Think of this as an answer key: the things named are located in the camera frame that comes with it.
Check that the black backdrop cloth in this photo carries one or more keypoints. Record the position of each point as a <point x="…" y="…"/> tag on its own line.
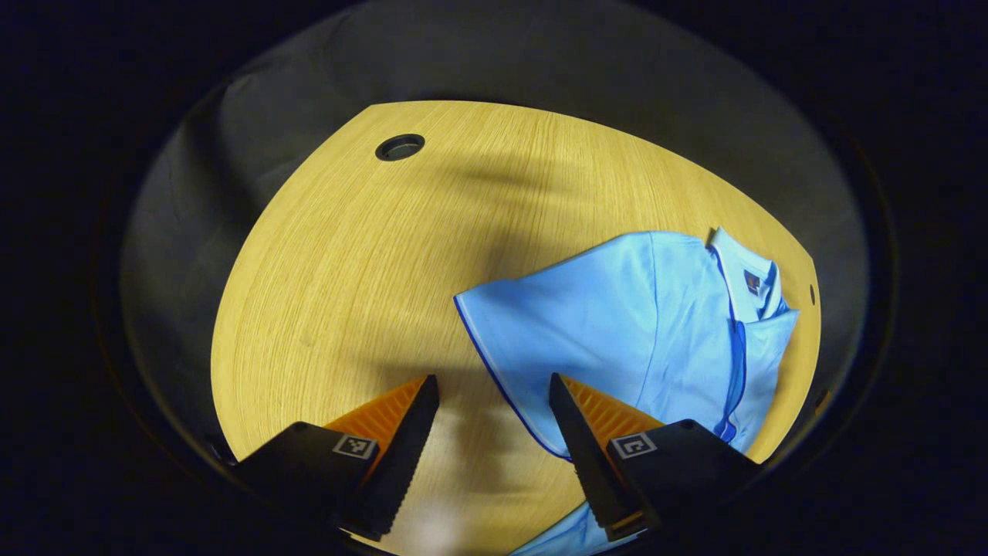
<point x="494" y="54"/>

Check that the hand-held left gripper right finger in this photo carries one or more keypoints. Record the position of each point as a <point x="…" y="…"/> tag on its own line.
<point x="583" y="448"/>

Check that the light blue T-shirt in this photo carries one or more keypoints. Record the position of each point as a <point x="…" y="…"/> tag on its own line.
<point x="617" y="324"/>

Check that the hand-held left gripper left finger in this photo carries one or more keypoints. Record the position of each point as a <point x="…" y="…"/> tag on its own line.
<point x="405" y="448"/>

